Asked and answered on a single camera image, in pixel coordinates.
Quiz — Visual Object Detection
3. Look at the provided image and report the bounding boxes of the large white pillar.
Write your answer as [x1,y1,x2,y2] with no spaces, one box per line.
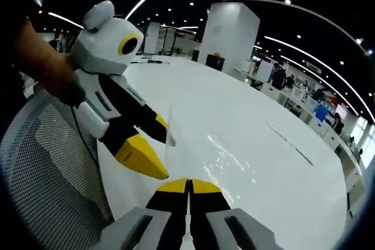
[197,2,261,74]

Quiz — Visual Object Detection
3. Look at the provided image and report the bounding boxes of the grey mesh office chair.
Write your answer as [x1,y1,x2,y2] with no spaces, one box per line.
[0,90,116,250]

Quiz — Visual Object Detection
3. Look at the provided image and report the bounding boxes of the white board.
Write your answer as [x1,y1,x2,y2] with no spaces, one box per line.
[143,22,162,56]

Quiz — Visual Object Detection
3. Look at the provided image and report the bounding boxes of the transparent food packaging bag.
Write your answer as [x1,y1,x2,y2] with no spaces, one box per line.
[163,108,256,208]

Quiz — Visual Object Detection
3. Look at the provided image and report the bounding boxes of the long ceiling light strip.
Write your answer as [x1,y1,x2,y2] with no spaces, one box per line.
[263,35,360,117]
[244,0,375,60]

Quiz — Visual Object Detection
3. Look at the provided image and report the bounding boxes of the person's left hand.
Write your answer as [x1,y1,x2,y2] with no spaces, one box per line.
[59,81,87,108]

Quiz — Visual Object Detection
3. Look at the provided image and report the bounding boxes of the dark tool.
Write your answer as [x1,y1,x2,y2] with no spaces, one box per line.
[130,56,171,66]

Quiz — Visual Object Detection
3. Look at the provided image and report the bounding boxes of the black cable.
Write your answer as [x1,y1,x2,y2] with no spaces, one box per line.
[71,105,102,165]

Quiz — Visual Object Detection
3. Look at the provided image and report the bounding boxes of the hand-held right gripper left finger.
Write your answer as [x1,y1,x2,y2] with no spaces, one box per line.
[98,177,190,250]

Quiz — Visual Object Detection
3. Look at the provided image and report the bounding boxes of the red orange wall banner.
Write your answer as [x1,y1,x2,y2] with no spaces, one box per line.
[324,91,350,118]

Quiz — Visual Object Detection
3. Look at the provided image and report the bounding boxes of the row of white desks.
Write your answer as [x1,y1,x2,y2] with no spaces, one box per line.
[234,67,367,181]

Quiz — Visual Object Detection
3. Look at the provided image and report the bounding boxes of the black box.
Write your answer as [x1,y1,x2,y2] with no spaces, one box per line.
[205,53,226,72]

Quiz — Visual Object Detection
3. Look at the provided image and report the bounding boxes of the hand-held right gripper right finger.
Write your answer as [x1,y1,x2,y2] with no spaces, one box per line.
[189,179,284,250]

